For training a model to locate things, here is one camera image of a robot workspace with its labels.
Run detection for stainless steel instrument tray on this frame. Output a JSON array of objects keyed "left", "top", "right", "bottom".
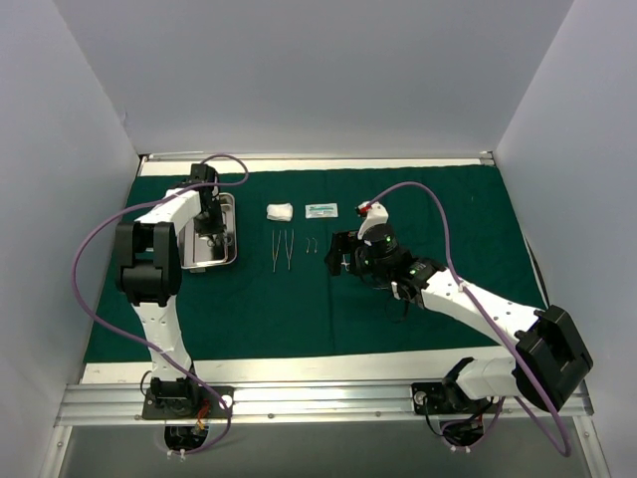
[{"left": 178, "top": 192, "right": 238, "bottom": 273}]

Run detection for steel surgical scissors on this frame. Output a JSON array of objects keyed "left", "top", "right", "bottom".
[{"left": 207, "top": 235, "right": 234, "bottom": 249}]

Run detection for aluminium front frame rail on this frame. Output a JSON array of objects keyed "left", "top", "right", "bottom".
[{"left": 53, "top": 376, "right": 594, "bottom": 427}]

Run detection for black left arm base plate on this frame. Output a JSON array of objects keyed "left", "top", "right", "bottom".
[{"left": 141, "top": 381, "right": 227, "bottom": 420}]

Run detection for aluminium back frame rail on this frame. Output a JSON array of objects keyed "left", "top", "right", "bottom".
[{"left": 143, "top": 151, "right": 480, "bottom": 161}]

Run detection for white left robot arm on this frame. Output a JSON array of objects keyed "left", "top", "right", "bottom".
[{"left": 115, "top": 163, "right": 227, "bottom": 417}]

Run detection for dark green surgical drape cloth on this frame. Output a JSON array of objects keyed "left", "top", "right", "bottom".
[{"left": 83, "top": 165, "right": 568, "bottom": 363}]

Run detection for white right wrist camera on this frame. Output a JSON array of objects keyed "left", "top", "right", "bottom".
[{"left": 356, "top": 201, "right": 389, "bottom": 240}]

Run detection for white gauze pad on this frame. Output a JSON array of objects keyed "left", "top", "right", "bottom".
[{"left": 266, "top": 203, "right": 294, "bottom": 222}]

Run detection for white green labelled packet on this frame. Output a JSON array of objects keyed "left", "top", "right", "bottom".
[{"left": 305, "top": 203, "right": 338, "bottom": 219}]

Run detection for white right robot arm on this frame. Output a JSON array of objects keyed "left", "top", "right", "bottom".
[{"left": 324, "top": 224, "right": 593, "bottom": 411}]

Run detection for steel tweezers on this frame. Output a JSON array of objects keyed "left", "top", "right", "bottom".
[
  {"left": 272, "top": 230, "right": 281, "bottom": 272},
  {"left": 284, "top": 229, "right": 295, "bottom": 270}
]

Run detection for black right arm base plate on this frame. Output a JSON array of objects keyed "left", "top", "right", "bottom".
[{"left": 410, "top": 381, "right": 497, "bottom": 415}]

